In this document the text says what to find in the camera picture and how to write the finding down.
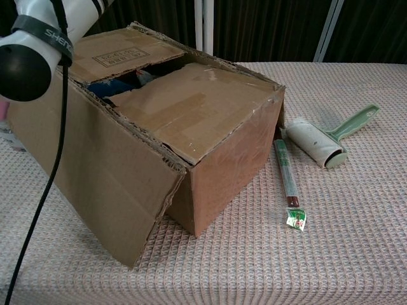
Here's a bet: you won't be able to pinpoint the white frame post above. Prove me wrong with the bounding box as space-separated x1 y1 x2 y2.
313 0 345 63
194 0 215 57

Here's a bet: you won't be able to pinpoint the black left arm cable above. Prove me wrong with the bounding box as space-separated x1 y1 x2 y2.
3 0 74 305

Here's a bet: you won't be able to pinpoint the white blue snack packet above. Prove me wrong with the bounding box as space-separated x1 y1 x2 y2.
135 69 154 86

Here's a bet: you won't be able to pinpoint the clear jar of clips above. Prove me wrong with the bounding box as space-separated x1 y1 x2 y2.
0 119 27 153

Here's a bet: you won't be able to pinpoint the green lint roller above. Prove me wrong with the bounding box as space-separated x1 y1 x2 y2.
286 104 380 170

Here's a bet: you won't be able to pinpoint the small green sachet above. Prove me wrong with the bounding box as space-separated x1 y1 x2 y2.
285 207 308 231

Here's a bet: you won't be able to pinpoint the chopsticks in green-white wrapper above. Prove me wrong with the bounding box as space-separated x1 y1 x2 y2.
273 126 301 208

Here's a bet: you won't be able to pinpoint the blue cookie box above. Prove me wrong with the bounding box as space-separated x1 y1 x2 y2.
87 78 138 98

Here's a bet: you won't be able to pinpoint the large brown cardboard box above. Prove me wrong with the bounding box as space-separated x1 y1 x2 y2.
8 21 286 269

